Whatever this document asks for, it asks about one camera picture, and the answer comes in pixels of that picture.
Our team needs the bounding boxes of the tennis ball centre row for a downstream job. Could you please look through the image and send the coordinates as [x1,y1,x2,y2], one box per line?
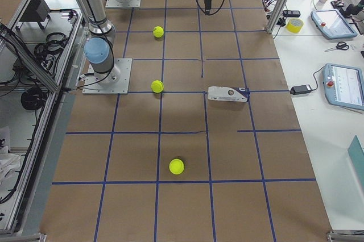
[152,26,164,39]

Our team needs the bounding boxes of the yellow tape roll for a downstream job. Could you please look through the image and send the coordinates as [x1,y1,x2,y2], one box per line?
[286,18,304,34]

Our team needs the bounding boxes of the blue teach pendant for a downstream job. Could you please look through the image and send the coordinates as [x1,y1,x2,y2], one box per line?
[311,9,357,39]
[322,63,363,111]

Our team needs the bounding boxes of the black handled scissors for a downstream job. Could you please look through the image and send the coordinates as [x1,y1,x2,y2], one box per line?
[325,41,350,52]

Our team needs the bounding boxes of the tennis ball by near base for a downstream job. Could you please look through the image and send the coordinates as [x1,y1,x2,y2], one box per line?
[151,80,164,93]

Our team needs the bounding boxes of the near blue teach pendant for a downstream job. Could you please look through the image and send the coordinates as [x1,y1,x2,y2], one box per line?
[322,63,363,111]

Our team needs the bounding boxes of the white blue tennis ball can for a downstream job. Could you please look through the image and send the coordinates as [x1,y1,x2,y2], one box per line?
[208,86,250,102]

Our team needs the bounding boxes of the tennis ball near front edge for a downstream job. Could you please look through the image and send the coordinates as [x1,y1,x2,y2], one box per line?
[169,158,185,175]

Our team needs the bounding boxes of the black power adapter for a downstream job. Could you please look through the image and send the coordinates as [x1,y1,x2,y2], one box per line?
[289,84,312,95]

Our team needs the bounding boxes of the far blue teach pendant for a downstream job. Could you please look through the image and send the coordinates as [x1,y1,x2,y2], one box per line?
[311,9,357,39]

